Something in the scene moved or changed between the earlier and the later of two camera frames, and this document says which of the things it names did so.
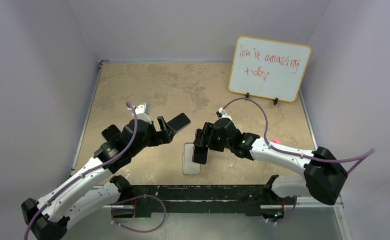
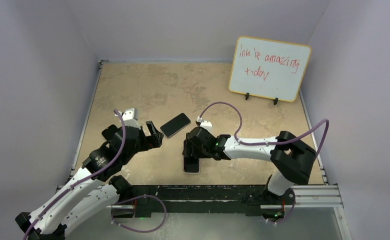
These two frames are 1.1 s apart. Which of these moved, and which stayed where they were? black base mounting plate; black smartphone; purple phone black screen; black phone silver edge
Moved: purple phone black screen
Stayed: black smartphone; black base mounting plate; black phone silver edge
